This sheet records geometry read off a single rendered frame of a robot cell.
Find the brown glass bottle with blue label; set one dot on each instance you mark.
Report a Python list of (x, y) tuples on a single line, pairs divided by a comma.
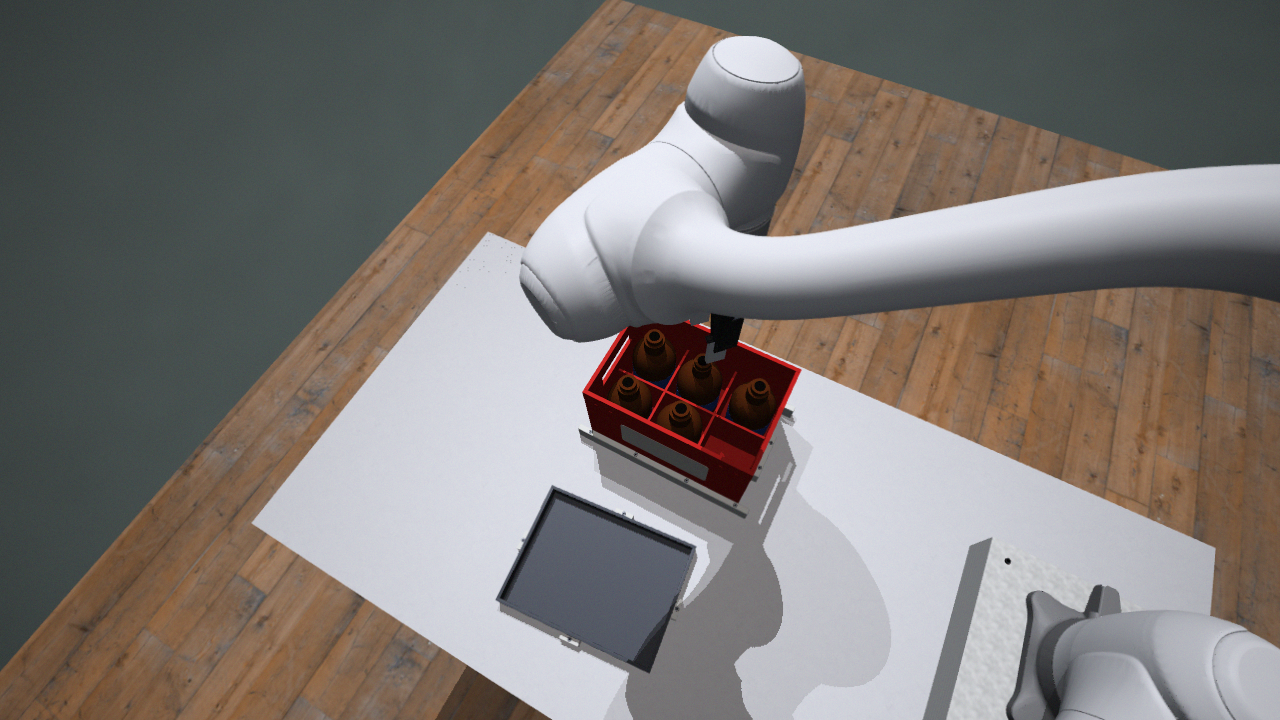
[(700, 383)]

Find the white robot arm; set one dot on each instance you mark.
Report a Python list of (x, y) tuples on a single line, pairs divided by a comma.
[(640, 244)]

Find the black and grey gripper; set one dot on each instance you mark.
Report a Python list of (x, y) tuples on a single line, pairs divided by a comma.
[(724, 334)]

